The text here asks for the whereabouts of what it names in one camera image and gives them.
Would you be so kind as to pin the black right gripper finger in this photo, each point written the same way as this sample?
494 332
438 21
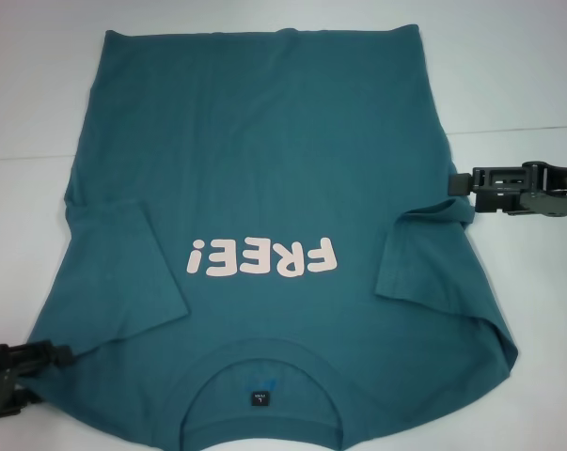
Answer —
459 184
494 205

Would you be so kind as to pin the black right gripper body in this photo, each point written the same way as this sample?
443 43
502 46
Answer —
553 192

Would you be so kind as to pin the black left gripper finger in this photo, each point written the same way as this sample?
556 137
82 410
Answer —
26 401
52 357

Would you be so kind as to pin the teal t-shirt with FREE print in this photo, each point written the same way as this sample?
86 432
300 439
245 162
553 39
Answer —
264 141

